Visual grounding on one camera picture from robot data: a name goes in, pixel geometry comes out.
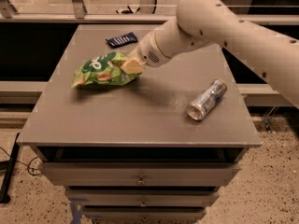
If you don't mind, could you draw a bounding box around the grey drawer cabinet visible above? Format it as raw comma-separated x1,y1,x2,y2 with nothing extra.
16,23,263,224

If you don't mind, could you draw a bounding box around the green rice chip bag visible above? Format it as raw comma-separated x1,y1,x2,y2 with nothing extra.
71,52,141,88

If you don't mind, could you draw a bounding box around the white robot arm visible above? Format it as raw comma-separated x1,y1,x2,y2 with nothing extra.
121,0,299,107

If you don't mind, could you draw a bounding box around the silver blue drink can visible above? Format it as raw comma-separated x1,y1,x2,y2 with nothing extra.
186,79,227,120

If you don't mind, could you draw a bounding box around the grey drawer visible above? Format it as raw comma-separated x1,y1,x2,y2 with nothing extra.
82,206,206,221
39,162,240,187
65,189,219,207

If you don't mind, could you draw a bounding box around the dark blue snack bar wrapper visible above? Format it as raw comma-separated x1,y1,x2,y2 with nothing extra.
106,32,138,49

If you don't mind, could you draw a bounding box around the thin black floor cable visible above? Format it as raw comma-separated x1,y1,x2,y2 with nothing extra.
0,147,42,177

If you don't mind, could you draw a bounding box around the metal railing frame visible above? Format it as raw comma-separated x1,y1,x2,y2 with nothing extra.
0,0,299,25

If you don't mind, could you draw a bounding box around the middle grey drawer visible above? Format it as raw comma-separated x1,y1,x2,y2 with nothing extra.
65,189,219,207

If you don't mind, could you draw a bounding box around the bottom grey drawer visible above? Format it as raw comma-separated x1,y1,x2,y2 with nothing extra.
82,206,206,221

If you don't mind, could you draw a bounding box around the black floor stand bar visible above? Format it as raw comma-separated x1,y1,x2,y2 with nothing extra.
0,133,20,203

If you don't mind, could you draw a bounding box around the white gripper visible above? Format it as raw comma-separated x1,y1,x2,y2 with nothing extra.
121,31,170,74

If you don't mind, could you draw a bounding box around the top grey drawer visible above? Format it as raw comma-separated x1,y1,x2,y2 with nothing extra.
39,162,240,187

